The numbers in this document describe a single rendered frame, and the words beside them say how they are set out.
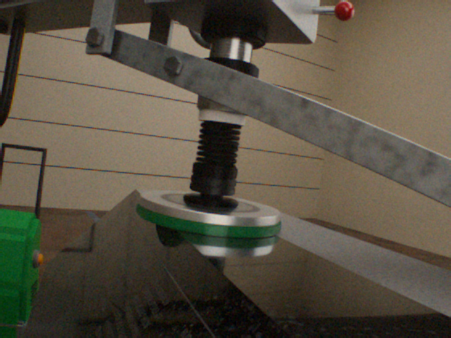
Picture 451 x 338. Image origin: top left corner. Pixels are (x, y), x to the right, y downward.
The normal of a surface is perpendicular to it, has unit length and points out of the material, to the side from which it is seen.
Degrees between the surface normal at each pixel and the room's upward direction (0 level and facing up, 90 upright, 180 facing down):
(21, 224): 34
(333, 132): 90
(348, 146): 90
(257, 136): 90
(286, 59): 90
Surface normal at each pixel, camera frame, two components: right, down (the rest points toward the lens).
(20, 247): 0.22, -0.22
